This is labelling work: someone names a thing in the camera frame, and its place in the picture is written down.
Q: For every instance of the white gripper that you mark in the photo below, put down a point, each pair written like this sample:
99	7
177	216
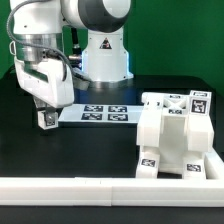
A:
46	83

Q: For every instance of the white cube nut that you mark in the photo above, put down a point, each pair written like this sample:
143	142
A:
47	120
199	102

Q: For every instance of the white chair seat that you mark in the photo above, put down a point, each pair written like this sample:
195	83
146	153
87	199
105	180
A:
162	137

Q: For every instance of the white cube nut front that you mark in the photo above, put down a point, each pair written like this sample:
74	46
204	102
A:
199	102

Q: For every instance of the white long chair back bar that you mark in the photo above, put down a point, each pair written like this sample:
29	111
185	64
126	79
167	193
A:
167	113

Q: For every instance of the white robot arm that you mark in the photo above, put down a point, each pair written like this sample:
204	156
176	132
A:
35	28

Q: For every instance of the white tag base sheet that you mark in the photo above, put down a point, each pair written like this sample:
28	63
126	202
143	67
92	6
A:
101	113

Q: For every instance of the white L-shaped fence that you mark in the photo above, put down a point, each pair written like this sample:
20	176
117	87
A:
118	191

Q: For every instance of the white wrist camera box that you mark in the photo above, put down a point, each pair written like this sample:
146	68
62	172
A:
80	80

